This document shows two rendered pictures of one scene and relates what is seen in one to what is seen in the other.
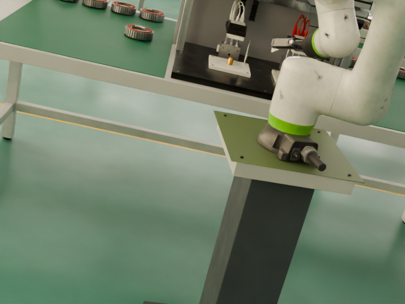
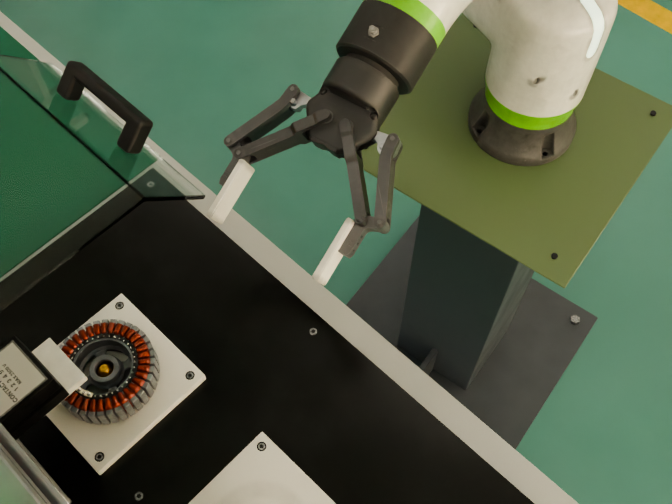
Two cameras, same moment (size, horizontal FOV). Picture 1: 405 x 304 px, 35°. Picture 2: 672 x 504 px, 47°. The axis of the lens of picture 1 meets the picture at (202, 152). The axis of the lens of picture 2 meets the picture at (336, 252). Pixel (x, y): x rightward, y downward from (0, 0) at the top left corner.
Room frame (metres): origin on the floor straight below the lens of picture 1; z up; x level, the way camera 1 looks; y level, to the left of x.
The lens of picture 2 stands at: (2.33, 0.14, 1.59)
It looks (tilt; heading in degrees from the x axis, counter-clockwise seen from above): 60 degrees down; 228
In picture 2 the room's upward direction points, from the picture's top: straight up
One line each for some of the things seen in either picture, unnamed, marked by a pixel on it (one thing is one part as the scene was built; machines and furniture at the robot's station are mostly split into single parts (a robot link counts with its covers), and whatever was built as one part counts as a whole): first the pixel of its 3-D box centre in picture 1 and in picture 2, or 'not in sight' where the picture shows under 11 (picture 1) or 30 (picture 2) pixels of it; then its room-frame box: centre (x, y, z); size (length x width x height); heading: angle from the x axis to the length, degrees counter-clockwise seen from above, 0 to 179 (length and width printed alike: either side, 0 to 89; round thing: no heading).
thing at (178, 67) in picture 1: (260, 76); (173, 467); (2.31, -0.14, 0.76); 0.64 x 0.47 x 0.02; 95
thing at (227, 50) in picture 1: (229, 50); not in sight; (2.43, -0.01, 0.80); 0.08 x 0.05 x 0.06; 95
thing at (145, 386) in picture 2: not in sight; (105, 370); (2.31, -0.26, 0.80); 0.11 x 0.11 x 0.04
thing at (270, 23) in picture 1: (266, 21); not in sight; (2.55, -0.12, 0.92); 0.66 x 0.01 x 0.30; 95
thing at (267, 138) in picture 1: (295, 145); (537, 82); (1.61, -0.23, 0.78); 0.26 x 0.15 x 0.06; 24
